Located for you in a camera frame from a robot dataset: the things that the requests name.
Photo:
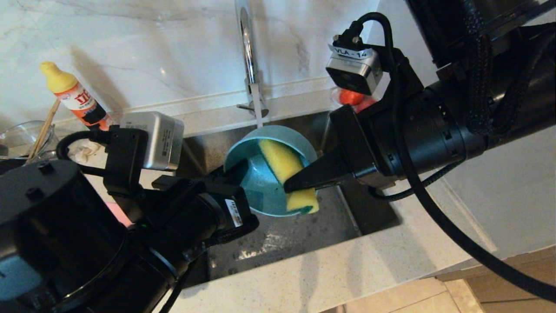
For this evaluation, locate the wooden chopstick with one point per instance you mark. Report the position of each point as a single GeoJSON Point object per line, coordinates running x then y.
{"type": "Point", "coordinates": [42, 129]}
{"type": "Point", "coordinates": [46, 129]}

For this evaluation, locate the small white dish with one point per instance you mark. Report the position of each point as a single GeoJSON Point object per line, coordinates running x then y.
{"type": "Point", "coordinates": [334, 96]}

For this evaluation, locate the teal bowl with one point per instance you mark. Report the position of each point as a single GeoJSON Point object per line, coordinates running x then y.
{"type": "Point", "coordinates": [260, 191]}

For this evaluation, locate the crumpled white tissue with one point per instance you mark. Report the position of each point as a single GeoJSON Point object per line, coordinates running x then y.
{"type": "Point", "coordinates": [89, 150]}

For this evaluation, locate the clear glass bowl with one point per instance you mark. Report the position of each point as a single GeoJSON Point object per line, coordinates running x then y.
{"type": "Point", "coordinates": [17, 139]}

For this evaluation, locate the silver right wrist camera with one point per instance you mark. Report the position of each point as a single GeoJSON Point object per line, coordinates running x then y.
{"type": "Point", "coordinates": [354, 71]}

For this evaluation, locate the pink plate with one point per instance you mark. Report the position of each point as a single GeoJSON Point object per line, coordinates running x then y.
{"type": "Point", "coordinates": [119, 215]}

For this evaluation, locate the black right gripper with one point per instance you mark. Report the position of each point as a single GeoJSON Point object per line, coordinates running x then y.
{"type": "Point", "coordinates": [417, 134]}

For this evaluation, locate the wooden cabinet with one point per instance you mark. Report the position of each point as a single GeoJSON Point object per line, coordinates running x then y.
{"type": "Point", "coordinates": [512, 287]}

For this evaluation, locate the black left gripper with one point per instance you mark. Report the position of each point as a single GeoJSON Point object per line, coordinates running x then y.
{"type": "Point", "coordinates": [195, 217]}

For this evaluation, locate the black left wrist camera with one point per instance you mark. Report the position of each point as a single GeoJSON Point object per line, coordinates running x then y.
{"type": "Point", "coordinates": [163, 139]}

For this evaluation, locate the yellow sponge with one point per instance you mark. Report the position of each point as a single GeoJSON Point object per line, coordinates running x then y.
{"type": "Point", "coordinates": [282, 161]}

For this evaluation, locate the stainless steel sink basin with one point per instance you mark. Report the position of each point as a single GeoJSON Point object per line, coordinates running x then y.
{"type": "Point", "coordinates": [304, 234]}

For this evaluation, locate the orange persimmon fruit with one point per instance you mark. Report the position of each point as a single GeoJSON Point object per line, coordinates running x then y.
{"type": "Point", "coordinates": [349, 96]}

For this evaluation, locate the yellow-capped orange dish soap bottle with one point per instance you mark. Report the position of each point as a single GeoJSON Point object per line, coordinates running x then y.
{"type": "Point", "coordinates": [65, 84]}

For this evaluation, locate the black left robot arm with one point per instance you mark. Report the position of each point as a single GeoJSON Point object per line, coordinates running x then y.
{"type": "Point", "coordinates": [56, 243]}

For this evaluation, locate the chrome kitchen faucet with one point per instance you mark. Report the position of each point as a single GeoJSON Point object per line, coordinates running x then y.
{"type": "Point", "coordinates": [248, 56]}

